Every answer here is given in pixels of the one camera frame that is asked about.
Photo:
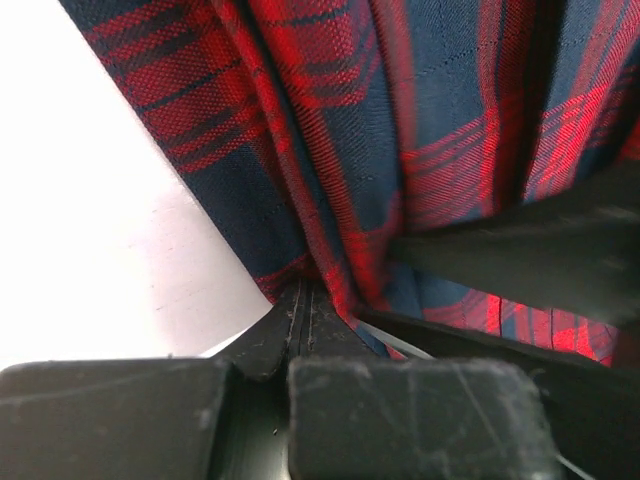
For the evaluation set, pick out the red black plaid skirt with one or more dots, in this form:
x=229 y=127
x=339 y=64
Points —
x=312 y=132

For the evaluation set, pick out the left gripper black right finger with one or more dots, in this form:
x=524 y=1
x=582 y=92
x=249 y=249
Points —
x=354 y=415

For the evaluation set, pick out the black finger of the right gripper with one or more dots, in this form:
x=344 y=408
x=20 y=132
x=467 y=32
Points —
x=593 y=409
x=576 y=251

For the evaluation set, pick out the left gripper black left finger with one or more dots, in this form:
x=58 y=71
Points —
x=222 y=417

